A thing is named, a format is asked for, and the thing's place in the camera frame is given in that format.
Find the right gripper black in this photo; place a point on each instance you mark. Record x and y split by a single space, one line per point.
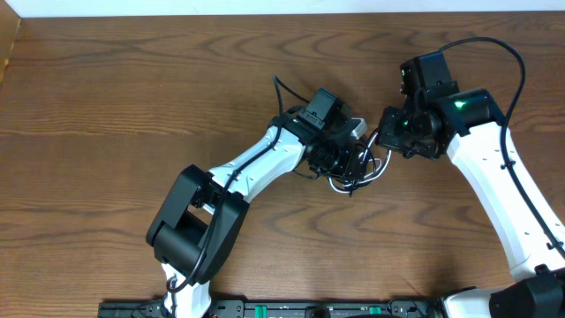
387 137

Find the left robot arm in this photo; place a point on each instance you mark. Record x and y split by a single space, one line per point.
196 227

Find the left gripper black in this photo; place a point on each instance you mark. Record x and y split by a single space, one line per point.
351 159

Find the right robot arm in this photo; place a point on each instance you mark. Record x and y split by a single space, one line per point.
469 128

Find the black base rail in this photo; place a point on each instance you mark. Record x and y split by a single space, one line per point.
230 308

